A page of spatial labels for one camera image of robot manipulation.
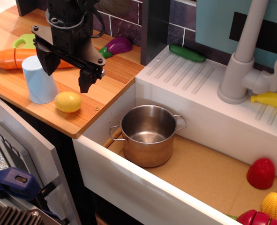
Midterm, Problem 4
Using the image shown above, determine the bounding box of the yellow toy potato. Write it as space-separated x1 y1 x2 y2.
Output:
54 91 82 113

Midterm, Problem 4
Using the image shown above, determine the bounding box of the blue clamp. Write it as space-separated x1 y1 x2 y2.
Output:
0 167 40 201

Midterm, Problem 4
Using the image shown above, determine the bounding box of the green toy cutting board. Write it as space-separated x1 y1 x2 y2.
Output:
12 33 36 49

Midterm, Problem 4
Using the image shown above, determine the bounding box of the stainless steel pot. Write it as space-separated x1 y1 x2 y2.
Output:
109 105 187 168

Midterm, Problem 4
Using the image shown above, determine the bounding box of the orange toy carrot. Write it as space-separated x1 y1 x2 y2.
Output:
0 48 75 70

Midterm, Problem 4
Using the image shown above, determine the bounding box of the purple toy eggplant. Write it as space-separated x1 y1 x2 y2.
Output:
99 37 133 59

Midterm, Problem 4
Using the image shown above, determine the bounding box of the grey toy faucet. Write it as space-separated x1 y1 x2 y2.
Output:
217 0 277 104

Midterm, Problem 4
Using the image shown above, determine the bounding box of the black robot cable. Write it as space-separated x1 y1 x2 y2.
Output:
89 7 105 38

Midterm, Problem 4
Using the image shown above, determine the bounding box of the grey oven door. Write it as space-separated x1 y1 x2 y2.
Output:
0 98 81 225

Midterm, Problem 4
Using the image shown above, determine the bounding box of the black ribbed robot base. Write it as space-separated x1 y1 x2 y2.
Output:
0 205 47 225

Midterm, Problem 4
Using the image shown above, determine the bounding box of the green toy cucumber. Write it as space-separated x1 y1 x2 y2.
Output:
169 45 206 62

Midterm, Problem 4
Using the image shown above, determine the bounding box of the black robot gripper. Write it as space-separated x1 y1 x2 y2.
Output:
31 8 106 93

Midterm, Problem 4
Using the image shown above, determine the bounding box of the yellow toy banana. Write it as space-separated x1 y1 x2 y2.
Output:
250 92 277 108

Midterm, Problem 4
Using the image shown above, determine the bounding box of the red toy pepper half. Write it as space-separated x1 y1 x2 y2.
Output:
247 158 276 189

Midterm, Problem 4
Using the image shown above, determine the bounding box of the light blue plastic cup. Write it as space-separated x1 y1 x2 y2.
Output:
22 55 59 104

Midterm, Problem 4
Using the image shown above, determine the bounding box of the white toy sink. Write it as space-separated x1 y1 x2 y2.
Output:
74 49 277 225

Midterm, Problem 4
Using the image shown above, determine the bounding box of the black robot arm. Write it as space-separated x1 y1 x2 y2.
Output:
31 0 106 93

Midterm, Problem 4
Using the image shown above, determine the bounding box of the yellow toy corn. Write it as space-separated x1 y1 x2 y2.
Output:
261 192 277 220

